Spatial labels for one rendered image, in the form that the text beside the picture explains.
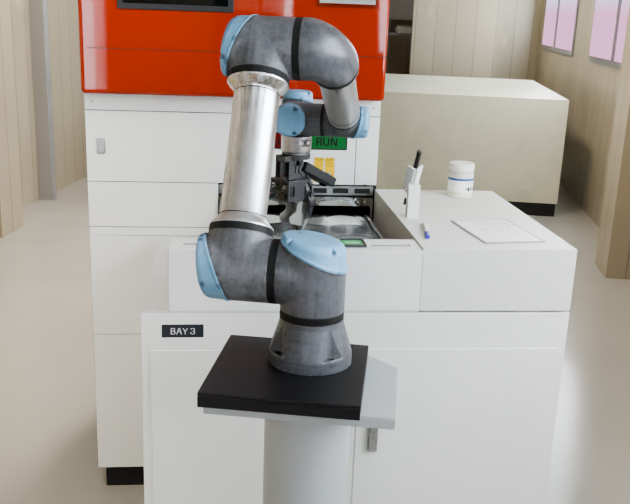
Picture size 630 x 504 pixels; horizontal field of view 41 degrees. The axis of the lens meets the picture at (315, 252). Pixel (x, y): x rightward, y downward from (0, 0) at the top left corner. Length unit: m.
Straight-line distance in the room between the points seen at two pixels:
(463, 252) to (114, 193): 1.04
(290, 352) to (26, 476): 1.58
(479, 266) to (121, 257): 1.07
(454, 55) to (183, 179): 6.65
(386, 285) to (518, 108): 4.75
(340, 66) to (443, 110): 4.90
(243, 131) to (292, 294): 0.31
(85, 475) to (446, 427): 1.31
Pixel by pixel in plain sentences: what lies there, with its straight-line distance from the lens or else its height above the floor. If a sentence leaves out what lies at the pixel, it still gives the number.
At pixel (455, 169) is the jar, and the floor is 1.04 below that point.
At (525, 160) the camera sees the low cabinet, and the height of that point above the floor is 0.42.
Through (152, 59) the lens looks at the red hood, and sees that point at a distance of 2.32.
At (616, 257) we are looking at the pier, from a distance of 5.23.
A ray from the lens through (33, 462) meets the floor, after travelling 2.98.
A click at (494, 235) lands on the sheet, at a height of 0.97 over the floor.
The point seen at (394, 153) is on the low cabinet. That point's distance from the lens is 6.52.
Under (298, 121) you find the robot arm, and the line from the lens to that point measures 1.94.
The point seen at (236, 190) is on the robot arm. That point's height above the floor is 1.14.
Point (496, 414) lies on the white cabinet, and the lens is 2.04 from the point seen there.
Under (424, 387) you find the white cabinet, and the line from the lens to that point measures 1.97.
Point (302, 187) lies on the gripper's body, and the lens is 2.10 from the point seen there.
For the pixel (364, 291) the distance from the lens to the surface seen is 1.85.
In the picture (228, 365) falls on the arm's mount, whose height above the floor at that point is 0.85.
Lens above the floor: 1.46
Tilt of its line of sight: 16 degrees down
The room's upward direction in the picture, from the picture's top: 2 degrees clockwise
